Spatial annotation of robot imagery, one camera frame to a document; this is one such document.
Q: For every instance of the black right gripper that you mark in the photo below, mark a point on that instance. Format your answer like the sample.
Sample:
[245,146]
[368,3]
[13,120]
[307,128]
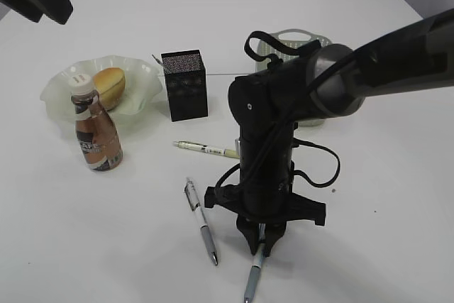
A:
[266,106]

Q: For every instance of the blue white retractable pen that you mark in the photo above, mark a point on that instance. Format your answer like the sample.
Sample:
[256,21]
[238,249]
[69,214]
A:
[255,271]

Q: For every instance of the oblong golden bread roll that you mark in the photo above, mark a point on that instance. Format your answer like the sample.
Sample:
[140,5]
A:
[110,84]

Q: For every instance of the clear plastic ruler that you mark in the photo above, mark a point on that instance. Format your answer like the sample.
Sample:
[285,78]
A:
[158,61]

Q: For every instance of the brown coffee drink bottle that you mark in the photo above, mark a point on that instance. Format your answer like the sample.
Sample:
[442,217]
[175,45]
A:
[95,131]

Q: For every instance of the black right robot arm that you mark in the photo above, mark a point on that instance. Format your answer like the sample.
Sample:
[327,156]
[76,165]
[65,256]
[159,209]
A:
[318,82]

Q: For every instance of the beige retractable pen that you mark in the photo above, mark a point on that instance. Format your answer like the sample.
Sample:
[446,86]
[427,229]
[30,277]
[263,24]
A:
[202,148]

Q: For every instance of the grey white retractable pen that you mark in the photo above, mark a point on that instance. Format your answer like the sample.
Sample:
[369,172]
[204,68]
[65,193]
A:
[195,205]

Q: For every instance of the pale green wavy glass plate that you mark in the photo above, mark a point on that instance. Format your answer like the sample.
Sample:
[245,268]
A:
[142,84]

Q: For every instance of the black mesh pen holder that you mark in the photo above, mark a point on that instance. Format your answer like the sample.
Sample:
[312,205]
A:
[185,80]

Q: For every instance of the pale green plastic basket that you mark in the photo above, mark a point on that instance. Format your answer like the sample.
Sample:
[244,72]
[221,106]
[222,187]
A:
[294,38]

